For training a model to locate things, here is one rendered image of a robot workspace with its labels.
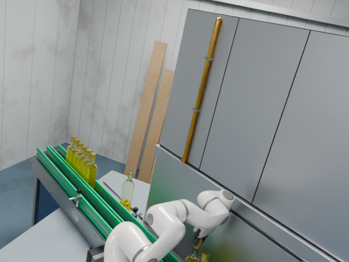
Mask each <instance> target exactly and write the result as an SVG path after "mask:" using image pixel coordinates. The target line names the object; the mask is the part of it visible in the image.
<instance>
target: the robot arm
mask: <svg viewBox="0 0 349 262"><path fill-rule="evenodd" d="M197 202H198V204H199V205H200V207H201V208H202V209H203V210H202V209H200V208H199V207H198V206H196V205H195V204H193V203H192V202H190V201H188V200H185V199H180V200H176V201H171V202H166V203H161V204H156V205H153V206H151V207H150V208H149V209H148V211H147V214H146V218H147V221H148V223H149V225H150V227H151V228H152V229H153V230H154V232H155V233H156V234H157V235H158V236H159V239H158V240H157V241H156V242H155V243H153V244H152V243H151V242H150V240H149V239H148V238H147V236H146V235H145V234H144V233H143V232H142V230H141V229H140V228H139V227H138V226H137V225H135V224H134V223H132V222H129V221H124V222H121V223H120V224H118V225H117V226H116V227H115V228H114V229H113V230H112V232H111V233H110V234H109V236H108V238H107V240H106V243H105V247H104V262H129V261H130V262H159V261H160V260H162V259H163V258H164V257H165V256H166V255H167V254H168V253H169V252H170V251H171V250H172V249H173V248H174V247H175V246H176V245H178V243H179V242H180V241H181V240H182V239H183V237H184V235H185V232H186V229H185V225H184V224H185V223H187V224H189V225H192V226H194V227H195V228H194V230H193V231H194V232H195V231H197V232H196V233H195V234H194V235H193V236H192V238H193V239H192V241H191V242H192V244H193V245H194V246H195V247H196V246H197V245H198V243H199V242H200V239H201V238H202V239H203V241H202V244H203V242H204V241H205V239H206V237H207V236H208V235H209V234H211V233H213V232H214V231H215V229H216V228H217V227H218V226H220V225H223V224H224V223H226V222H227V221H228V219H229V217H230V212H229V210H230V208H231V207H232V205H233V204H234V202H235V198H234V196H233V195H232V193H230V192H229V191H227V190H220V191H210V190H208V191H203V192H202V193H200V194H199V195H198V197H197ZM197 236H199V238H198V237H197Z"/></svg>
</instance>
